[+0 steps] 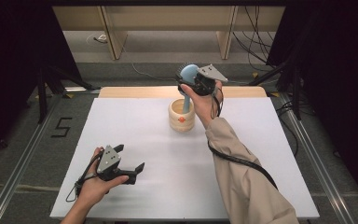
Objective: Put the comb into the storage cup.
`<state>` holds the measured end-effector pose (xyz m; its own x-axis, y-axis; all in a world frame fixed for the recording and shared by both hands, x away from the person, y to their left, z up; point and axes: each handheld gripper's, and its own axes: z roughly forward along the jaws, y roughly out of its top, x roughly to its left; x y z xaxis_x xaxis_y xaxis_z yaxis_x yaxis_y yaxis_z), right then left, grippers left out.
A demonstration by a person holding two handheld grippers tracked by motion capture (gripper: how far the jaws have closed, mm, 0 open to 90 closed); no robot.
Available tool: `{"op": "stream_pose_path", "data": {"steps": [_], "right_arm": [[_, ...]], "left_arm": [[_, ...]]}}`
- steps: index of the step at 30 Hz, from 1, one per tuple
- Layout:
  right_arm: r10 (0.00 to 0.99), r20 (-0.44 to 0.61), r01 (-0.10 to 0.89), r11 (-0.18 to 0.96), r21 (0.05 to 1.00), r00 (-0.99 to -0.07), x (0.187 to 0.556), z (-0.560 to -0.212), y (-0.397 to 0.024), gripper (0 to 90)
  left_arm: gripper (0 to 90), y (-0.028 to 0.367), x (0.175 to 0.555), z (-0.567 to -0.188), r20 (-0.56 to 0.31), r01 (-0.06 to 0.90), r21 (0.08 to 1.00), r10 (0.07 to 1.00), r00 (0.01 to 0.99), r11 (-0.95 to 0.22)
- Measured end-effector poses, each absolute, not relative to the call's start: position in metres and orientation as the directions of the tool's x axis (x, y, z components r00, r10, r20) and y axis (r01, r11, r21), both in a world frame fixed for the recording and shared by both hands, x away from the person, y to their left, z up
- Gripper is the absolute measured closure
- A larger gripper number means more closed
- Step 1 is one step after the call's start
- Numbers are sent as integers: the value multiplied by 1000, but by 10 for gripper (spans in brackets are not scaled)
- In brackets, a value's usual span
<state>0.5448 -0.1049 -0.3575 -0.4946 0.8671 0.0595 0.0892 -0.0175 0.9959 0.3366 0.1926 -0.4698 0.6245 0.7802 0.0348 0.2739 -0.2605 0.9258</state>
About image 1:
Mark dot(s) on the wooden shelf frame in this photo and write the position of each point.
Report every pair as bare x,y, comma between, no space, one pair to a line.
167,18

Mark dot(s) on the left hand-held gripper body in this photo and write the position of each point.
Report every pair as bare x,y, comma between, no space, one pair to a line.
108,158

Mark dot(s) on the black metal stand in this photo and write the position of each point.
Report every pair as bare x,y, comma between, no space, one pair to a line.
42,99
296,93

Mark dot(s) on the light wooden table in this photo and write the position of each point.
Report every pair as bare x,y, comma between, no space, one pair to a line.
136,91

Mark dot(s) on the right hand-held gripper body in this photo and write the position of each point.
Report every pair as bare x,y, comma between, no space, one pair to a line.
205,84

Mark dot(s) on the cream ringed holder cup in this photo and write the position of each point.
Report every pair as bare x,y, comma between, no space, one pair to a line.
181,126

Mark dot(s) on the light blue rice paddle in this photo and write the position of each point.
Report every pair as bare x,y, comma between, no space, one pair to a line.
189,73

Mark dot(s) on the person's left hand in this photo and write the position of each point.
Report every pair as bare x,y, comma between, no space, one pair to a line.
93,188

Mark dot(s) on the white table cover board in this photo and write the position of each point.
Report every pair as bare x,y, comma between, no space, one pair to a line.
143,130

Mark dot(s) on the long aluminium floor rail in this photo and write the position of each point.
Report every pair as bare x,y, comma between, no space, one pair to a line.
11,180
327,180

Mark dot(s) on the person's right hand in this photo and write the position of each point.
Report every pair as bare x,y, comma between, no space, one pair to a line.
205,107

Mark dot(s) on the short aluminium bar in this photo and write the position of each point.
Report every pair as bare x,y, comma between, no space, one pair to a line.
74,89

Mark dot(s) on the black curtain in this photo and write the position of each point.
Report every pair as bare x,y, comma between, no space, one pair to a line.
338,62
12,46

